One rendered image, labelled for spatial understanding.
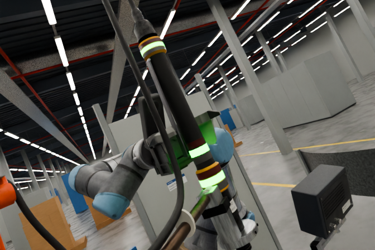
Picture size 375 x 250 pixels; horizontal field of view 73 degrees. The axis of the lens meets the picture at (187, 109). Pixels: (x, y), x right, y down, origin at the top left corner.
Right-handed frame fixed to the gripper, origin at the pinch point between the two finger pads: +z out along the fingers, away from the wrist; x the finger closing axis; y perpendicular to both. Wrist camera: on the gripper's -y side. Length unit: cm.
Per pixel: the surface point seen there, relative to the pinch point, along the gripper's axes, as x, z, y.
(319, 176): -72, -37, 42
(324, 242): -57, -37, 63
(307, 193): -58, -35, 43
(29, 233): 75, -812, 70
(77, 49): -210, -739, -379
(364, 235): -212, -126, 167
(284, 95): -893, -628, 30
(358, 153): -185, -79, 74
